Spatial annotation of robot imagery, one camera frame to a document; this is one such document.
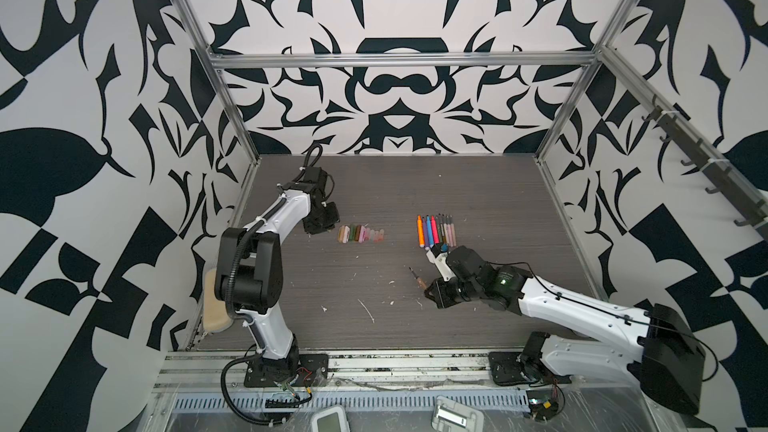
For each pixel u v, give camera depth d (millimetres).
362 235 971
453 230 991
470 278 609
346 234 983
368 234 984
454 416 674
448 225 1000
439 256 728
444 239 968
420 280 809
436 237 966
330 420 649
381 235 973
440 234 986
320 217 786
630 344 429
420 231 986
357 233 988
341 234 981
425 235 973
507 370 743
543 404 711
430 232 988
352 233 988
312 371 731
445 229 993
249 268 482
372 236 973
